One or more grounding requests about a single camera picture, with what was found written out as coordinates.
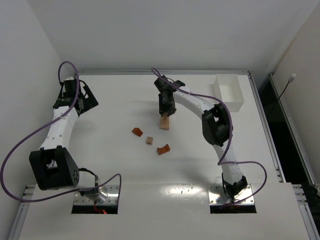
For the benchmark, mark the orange triangular wood block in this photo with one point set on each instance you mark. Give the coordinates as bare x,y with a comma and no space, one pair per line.
137,131

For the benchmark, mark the light wood cube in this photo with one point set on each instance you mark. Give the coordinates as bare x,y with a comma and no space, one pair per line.
149,140

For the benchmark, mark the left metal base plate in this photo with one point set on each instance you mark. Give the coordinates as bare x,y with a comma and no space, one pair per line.
106,196

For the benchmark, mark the white perforated plastic box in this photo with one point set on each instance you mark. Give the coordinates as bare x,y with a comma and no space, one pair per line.
227,88

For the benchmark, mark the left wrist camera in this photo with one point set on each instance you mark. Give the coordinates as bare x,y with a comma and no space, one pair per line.
65,98

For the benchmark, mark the long plain wood block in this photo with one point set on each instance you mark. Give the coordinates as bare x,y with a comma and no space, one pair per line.
166,123

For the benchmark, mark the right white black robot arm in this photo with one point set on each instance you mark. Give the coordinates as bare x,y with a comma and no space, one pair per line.
216,128

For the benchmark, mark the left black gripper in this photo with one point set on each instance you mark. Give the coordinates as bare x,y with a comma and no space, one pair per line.
88,99

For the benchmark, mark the long engraved wood block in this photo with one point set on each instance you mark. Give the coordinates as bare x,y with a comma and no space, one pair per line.
162,123

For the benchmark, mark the light wood cube letter H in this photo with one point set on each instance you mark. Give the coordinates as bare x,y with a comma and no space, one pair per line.
165,115

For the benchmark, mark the orange arch wood block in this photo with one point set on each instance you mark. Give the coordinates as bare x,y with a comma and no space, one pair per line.
163,150

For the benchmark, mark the black wall cable white plug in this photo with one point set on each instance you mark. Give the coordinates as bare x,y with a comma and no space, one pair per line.
290,80

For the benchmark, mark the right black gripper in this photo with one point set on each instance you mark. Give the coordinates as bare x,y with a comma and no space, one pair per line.
166,110

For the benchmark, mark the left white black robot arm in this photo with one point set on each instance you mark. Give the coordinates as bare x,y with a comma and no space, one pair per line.
52,165

